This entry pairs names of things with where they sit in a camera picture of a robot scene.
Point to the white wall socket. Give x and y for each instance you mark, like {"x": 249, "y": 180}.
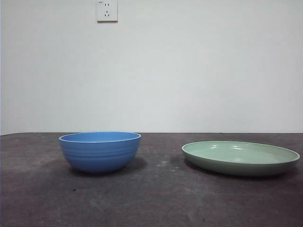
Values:
{"x": 107, "y": 11}

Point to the green round plate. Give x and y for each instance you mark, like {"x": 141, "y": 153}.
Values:
{"x": 239, "y": 154}

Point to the blue ribbed bowl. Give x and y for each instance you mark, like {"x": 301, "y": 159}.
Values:
{"x": 99, "y": 156}

